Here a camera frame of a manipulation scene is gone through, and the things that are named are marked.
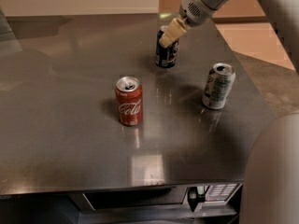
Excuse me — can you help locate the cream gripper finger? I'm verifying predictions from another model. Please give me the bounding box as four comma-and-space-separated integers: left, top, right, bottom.
159, 17, 188, 49

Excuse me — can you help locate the blue pepsi can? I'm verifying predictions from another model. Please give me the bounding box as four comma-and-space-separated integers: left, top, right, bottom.
155, 25, 178, 68

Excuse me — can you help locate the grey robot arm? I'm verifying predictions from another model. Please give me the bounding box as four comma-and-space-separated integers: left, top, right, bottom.
160, 0, 299, 224

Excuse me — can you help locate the silver white soda can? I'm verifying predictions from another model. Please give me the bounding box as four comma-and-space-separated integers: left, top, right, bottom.
202, 63, 235, 110

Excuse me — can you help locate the red coca-cola can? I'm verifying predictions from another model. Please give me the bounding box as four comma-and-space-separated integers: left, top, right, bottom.
115, 77, 143, 126

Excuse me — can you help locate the microwave oven under table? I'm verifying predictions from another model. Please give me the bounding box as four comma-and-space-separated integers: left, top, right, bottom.
69, 183, 241, 213

